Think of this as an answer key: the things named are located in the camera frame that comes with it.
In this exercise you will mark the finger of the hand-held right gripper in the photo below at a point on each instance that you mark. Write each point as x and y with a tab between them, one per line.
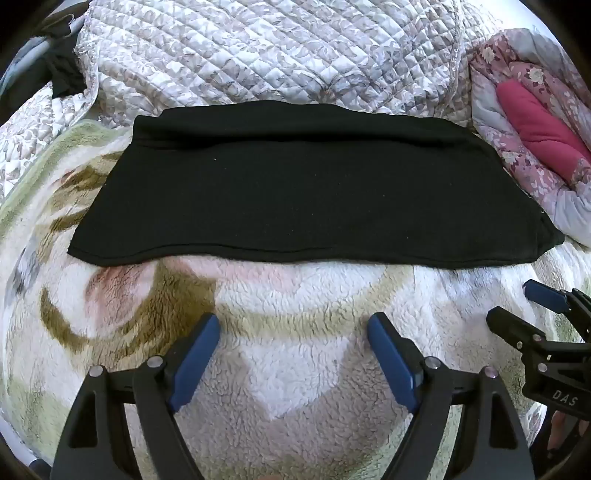
545	295
515	327

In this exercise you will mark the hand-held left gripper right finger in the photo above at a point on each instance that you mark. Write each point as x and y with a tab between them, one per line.
392	364

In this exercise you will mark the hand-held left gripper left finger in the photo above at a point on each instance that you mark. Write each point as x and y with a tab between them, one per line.
194	362

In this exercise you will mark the black pants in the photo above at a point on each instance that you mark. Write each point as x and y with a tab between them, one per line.
300	198

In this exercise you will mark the person's right hand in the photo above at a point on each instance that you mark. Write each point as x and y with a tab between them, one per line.
561	429

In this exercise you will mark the floral fleece blanket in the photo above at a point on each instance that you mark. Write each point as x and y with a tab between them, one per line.
295	323

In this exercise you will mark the pink floral comforter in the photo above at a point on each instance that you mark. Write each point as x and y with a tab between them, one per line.
521	161

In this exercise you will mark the pink pillow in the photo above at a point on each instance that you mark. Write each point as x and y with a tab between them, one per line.
540	124

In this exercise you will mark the quilted leaf-print bedspread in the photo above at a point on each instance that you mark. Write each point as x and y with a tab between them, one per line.
277	55

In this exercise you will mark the black garment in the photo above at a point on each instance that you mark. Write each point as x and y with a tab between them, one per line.
64	69

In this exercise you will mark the dark clothing pile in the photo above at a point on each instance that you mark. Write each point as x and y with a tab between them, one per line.
23	69

